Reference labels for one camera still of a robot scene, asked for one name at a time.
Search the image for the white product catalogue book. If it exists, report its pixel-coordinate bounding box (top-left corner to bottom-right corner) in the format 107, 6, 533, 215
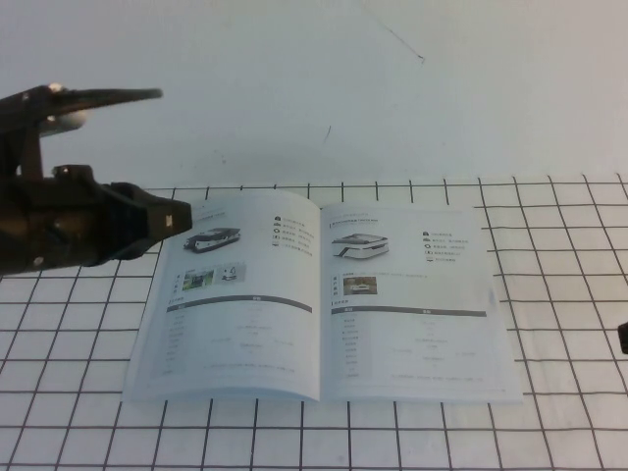
120, 188, 525, 406

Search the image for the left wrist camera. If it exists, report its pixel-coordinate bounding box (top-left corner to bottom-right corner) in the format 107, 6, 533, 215
39, 83, 165, 137

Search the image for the black left camera mount bracket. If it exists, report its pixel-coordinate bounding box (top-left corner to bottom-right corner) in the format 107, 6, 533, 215
0, 85, 66, 182

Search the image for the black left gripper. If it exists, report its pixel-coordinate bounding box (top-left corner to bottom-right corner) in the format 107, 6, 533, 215
0, 164, 193, 278

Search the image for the white black-grid tablecloth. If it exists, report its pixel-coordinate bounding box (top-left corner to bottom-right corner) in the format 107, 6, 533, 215
0, 173, 628, 471

